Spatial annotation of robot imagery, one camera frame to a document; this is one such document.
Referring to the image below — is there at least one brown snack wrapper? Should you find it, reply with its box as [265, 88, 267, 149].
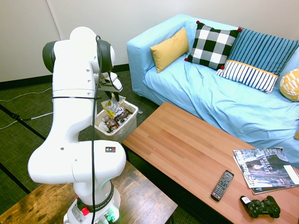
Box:
[119, 109, 134, 121]

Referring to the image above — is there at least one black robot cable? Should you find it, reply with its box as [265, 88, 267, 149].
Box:
[90, 35, 104, 224]

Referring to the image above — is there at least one yellow chip bag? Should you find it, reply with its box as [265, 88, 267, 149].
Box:
[100, 92, 127, 119]

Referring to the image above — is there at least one dark cover business magazine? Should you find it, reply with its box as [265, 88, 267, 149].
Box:
[233, 147, 299, 189]

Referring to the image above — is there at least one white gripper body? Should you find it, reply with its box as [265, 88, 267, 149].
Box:
[100, 71, 124, 93]

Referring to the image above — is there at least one white floor cable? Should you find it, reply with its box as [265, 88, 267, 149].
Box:
[0, 112, 54, 130]
[0, 87, 53, 102]

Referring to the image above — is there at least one black game controller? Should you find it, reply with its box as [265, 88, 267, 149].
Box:
[240, 195, 281, 219]

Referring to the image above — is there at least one red snack wrapper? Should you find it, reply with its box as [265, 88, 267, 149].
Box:
[104, 118, 121, 133]

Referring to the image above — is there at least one clear hint water bottle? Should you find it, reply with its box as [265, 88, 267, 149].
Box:
[114, 105, 126, 118]

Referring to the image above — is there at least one plain mustard yellow pillow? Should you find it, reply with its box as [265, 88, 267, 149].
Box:
[150, 27, 190, 74]

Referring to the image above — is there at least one white plastic trash bin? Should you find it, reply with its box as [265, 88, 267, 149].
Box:
[94, 100, 140, 143]

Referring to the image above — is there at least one black TV remote control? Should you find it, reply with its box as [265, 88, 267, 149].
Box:
[211, 170, 235, 202]

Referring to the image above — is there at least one light blue sofa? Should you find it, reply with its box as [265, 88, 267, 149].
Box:
[127, 13, 299, 168]

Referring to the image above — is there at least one black white checkered pillow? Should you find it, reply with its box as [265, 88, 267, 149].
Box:
[184, 20, 242, 70]

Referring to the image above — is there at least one reddish wood coffee table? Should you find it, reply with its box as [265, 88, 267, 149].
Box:
[121, 101, 299, 224]

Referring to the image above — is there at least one yellow white patterned bolster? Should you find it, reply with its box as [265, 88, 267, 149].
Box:
[279, 67, 299, 102]

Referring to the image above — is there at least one white navy striped pillow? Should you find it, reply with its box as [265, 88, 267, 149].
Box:
[215, 60, 279, 95]

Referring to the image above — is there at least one blue striped pillow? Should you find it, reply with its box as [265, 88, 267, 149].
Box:
[228, 27, 299, 77]

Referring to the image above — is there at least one rustic dark wood table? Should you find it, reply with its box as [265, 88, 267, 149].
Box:
[0, 161, 178, 224]

